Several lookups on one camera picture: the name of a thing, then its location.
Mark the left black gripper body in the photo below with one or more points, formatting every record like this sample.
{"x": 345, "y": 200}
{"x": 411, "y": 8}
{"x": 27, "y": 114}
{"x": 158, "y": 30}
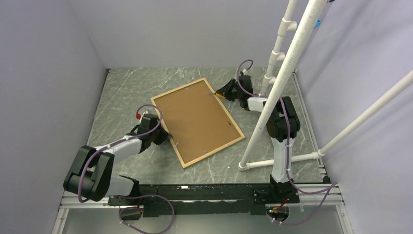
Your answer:
{"x": 159, "y": 136}

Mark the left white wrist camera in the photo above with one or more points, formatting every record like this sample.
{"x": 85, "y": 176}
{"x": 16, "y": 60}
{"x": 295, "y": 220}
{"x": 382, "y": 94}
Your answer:
{"x": 145, "y": 115}

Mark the aluminium frame rail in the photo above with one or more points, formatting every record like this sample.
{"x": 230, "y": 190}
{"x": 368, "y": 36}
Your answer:
{"x": 310, "y": 195}

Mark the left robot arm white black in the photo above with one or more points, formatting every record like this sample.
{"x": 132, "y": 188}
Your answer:
{"x": 90, "y": 175}

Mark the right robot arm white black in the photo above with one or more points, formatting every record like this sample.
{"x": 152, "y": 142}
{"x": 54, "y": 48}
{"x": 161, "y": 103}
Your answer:
{"x": 282, "y": 127}

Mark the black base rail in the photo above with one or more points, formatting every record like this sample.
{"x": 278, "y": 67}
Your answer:
{"x": 205, "y": 199}

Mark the white PVC pipe stand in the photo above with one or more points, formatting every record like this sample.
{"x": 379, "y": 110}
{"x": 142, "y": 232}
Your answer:
{"x": 302, "y": 33}

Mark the green wooden picture frame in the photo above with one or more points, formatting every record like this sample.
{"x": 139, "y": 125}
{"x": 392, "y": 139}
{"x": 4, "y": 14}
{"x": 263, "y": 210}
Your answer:
{"x": 199, "y": 123}

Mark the orange handled screwdriver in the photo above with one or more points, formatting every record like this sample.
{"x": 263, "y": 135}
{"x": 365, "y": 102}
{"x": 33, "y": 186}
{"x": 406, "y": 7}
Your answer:
{"x": 218, "y": 95}

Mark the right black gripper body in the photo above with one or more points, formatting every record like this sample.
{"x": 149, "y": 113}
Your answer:
{"x": 241, "y": 93}

